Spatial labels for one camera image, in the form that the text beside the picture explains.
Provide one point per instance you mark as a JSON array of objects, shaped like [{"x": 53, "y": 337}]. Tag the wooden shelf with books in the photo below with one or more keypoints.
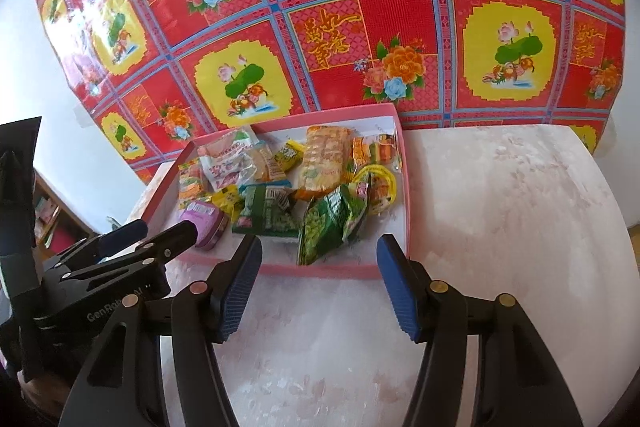
[{"x": 57, "y": 226}]

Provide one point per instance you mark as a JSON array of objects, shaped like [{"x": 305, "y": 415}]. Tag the yellow jelly cup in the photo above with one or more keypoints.
[{"x": 382, "y": 187}]

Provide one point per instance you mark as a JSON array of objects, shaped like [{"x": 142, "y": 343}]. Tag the left hand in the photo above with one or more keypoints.
[{"x": 46, "y": 393}]

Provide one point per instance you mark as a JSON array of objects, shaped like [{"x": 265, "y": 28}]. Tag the colourful gummy candy packet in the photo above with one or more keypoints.
[{"x": 379, "y": 149}]

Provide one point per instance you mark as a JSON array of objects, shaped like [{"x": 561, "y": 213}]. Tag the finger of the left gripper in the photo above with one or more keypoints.
[
  {"x": 162, "y": 247},
  {"x": 89, "y": 252}
]

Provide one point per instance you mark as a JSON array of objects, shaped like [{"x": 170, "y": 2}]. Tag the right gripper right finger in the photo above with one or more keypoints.
[{"x": 517, "y": 381}]

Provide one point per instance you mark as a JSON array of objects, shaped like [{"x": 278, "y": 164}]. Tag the green pea snack bag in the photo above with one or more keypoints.
[{"x": 332, "y": 220}]

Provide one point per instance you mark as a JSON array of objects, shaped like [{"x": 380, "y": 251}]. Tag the blue edged clear snack bag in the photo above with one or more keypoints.
[{"x": 260, "y": 168}]

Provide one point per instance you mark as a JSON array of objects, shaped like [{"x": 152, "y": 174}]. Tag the dark green snack bag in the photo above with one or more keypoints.
[{"x": 267, "y": 211}]

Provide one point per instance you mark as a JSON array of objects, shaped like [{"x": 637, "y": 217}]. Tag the pink jelly drink pouch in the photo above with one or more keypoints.
[{"x": 223, "y": 159}]

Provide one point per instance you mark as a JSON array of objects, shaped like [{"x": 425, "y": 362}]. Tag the yellow pastry packet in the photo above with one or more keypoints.
[
  {"x": 289, "y": 155},
  {"x": 229, "y": 201}
]

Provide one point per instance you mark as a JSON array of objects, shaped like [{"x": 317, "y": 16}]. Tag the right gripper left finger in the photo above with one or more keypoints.
[{"x": 122, "y": 382}]

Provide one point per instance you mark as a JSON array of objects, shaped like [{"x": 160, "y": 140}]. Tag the orange cracker sleeve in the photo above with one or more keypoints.
[{"x": 326, "y": 155}]

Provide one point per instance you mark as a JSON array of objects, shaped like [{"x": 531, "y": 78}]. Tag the red floral wall cloth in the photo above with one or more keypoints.
[{"x": 156, "y": 74}]

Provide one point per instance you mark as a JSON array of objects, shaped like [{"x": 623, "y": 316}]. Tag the purple candy tin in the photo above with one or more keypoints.
[{"x": 209, "y": 221}]

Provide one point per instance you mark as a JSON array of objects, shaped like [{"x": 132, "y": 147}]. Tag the striped clear candy packet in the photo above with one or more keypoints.
[{"x": 192, "y": 183}]

